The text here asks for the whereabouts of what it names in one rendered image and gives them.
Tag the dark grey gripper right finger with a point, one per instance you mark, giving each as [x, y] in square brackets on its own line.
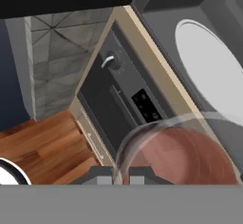
[140, 172]

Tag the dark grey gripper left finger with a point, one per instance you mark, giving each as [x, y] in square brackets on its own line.
[101, 173]

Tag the glass bowl with brown food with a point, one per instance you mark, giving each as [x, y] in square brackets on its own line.
[190, 158]

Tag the beige drawer front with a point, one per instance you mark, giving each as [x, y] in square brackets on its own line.
[90, 129]

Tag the white round thing black rim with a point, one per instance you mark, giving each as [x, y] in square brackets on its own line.
[9, 174]

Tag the oven knob with white mark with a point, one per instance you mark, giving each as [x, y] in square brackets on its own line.
[110, 60]

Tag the dark blue cupboard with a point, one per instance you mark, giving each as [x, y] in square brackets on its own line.
[11, 76]

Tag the beige cupboard frame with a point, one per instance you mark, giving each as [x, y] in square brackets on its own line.
[158, 60]

